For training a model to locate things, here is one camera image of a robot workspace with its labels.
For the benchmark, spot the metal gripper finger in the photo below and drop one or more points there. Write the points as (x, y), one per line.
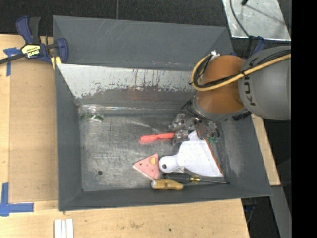
(182, 135)
(180, 120)

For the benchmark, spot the orange-red plastic tool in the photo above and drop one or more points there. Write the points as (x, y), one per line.
(156, 137)

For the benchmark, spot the black and yellow screwdriver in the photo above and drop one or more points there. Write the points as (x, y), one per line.
(178, 177)

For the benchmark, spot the pink wedge with yellow spot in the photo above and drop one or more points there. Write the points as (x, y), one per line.
(148, 167)

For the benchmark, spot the grey metal bin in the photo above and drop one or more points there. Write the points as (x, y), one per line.
(119, 142)

